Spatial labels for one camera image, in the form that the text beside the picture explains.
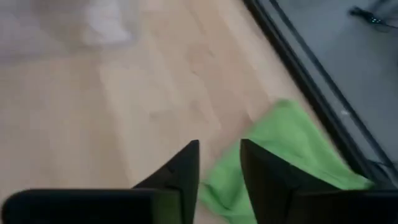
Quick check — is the clear plastic bin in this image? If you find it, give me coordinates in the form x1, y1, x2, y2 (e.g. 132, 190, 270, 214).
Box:
30, 0, 142, 52

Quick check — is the green microfiber towel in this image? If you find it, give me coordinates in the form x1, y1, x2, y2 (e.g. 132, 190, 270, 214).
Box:
198, 98, 374, 224

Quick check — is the black device with green light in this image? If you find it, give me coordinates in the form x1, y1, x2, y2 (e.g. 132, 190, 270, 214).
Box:
348, 5, 398, 30

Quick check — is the black metal table frame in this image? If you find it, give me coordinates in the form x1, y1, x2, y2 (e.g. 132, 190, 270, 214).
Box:
242, 0, 398, 187

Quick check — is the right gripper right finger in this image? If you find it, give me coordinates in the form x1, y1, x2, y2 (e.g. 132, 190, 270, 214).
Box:
239, 139, 398, 224

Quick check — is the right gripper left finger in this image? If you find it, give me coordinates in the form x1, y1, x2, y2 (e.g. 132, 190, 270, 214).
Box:
1, 139, 200, 224

